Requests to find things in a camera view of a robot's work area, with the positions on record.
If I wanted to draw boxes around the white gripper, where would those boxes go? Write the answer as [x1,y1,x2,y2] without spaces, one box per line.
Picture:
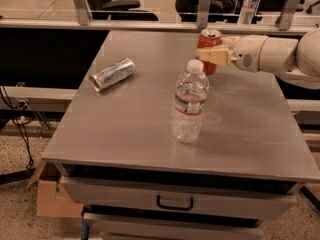
[196,35,267,72]

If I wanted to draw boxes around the red coke can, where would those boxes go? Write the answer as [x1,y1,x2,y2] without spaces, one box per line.
[197,29,222,76]

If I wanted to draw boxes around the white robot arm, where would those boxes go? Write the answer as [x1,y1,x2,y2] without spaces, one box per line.
[196,29,320,89]

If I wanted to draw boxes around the silver energy drink can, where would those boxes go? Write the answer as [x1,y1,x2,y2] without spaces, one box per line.
[89,58,135,92]

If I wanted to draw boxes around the background water bottle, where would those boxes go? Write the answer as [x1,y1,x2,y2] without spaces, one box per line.
[238,0,259,24]

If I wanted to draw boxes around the clear plastic water bottle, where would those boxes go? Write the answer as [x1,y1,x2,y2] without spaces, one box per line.
[173,59,209,143]

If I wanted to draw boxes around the black office chair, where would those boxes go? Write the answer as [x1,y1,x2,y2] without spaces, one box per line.
[87,0,158,21]

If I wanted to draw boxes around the grey metal drawer cabinet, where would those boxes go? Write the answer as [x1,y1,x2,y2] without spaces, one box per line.
[44,31,319,240]

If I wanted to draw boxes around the lower grey drawer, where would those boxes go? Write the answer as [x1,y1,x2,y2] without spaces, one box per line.
[84,213,263,240]

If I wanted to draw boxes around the cardboard box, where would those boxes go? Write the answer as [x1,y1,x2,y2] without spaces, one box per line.
[26,159,83,218]

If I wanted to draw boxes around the metal railing frame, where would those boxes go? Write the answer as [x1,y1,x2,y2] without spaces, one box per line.
[0,0,309,36]

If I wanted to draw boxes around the top drawer with black handle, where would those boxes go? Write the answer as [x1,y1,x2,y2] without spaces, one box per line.
[60,176,296,220]

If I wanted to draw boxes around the black cables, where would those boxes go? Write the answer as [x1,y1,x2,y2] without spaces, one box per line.
[0,85,36,171]

